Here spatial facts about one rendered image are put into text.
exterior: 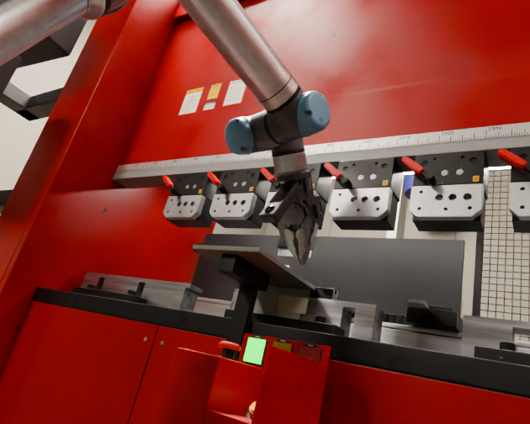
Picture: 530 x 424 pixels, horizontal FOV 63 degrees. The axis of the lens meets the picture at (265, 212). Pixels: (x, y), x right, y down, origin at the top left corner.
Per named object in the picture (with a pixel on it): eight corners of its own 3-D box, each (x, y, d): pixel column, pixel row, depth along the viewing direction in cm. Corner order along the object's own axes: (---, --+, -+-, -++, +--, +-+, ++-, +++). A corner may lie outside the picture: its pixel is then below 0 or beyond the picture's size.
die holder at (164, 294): (76, 298, 149) (86, 272, 152) (90, 302, 154) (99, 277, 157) (181, 315, 121) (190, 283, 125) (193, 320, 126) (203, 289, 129)
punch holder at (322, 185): (262, 216, 120) (274, 165, 126) (276, 229, 126) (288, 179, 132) (310, 216, 112) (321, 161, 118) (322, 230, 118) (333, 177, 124)
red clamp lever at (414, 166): (404, 153, 101) (435, 174, 94) (408, 161, 104) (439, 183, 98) (398, 158, 101) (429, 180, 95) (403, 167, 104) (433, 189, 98)
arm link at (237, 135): (252, 107, 81) (291, 104, 89) (217, 123, 89) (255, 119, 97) (262, 148, 81) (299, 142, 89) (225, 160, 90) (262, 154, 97)
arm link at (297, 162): (292, 154, 93) (263, 158, 98) (295, 175, 93) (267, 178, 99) (311, 151, 98) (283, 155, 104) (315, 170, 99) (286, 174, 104)
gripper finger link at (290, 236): (313, 258, 104) (307, 221, 103) (299, 266, 99) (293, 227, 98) (303, 258, 106) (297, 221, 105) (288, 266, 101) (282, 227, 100)
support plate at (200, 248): (192, 248, 95) (193, 244, 95) (254, 283, 115) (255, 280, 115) (259, 251, 85) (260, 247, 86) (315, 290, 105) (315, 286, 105)
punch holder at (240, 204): (207, 216, 131) (221, 169, 137) (223, 228, 137) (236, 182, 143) (246, 216, 123) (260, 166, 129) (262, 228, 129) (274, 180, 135)
